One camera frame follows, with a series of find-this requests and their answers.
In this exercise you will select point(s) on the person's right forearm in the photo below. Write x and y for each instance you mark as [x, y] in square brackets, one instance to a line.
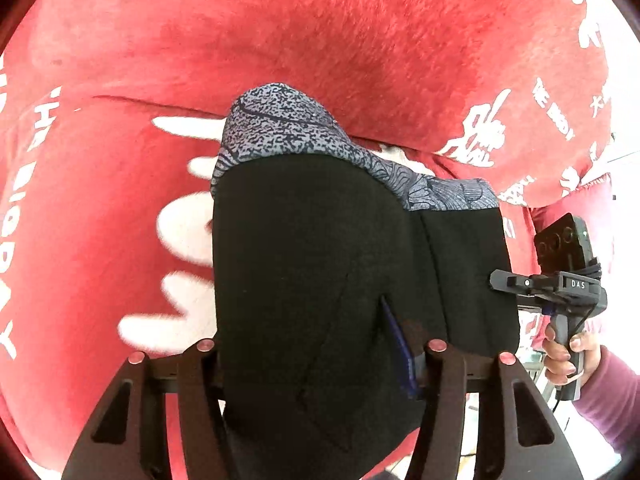
[612, 400]

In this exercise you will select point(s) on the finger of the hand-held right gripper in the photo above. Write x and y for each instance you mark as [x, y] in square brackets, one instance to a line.
[515, 281]

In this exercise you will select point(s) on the red printed blanket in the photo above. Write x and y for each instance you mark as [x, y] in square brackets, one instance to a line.
[250, 35]

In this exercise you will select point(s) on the black pants with patterned waistband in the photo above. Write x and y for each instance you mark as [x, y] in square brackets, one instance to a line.
[310, 270]

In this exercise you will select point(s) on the person's right hand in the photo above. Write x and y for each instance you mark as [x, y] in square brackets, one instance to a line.
[582, 355]

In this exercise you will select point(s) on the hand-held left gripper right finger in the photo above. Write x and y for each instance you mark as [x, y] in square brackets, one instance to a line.
[401, 357]

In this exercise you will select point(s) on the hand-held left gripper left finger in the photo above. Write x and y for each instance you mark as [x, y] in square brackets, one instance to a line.
[200, 385]

